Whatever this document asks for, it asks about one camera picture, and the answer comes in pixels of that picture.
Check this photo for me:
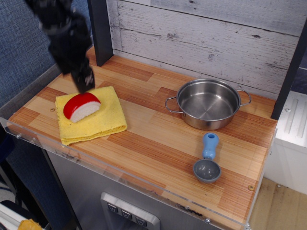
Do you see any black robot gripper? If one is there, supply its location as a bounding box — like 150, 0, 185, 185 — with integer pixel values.
48, 16, 95, 93

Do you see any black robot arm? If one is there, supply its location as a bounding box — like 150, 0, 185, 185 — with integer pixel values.
26, 0, 95, 93

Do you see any folded yellow cloth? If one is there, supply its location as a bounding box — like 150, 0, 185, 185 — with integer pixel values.
55, 86, 128, 146

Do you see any small stainless steel pot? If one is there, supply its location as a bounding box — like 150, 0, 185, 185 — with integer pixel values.
165, 79, 252, 130

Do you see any clear acrylic edge guard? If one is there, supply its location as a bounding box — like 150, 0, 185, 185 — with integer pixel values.
1, 108, 276, 230

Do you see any silver dispenser button panel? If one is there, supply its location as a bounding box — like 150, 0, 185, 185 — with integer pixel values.
100, 192, 160, 230

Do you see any black and yellow floor object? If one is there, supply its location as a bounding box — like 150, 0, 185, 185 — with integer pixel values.
0, 200, 44, 230

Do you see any blue and grey scoop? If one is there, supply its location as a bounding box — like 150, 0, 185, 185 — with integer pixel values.
193, 133, 221, 184

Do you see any white ribbed side unit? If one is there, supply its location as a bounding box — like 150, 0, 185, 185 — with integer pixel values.
264, 91, 307, 194

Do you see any black left vertical post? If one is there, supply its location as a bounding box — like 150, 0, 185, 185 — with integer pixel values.
87, 0, 113, 66

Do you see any black vertical post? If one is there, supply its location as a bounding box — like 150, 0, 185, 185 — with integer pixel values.
87, 0, 113, 66
271, 21, 307, 120

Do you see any black right vertical post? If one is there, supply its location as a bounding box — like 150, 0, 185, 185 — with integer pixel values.
271, 21, 307, 120

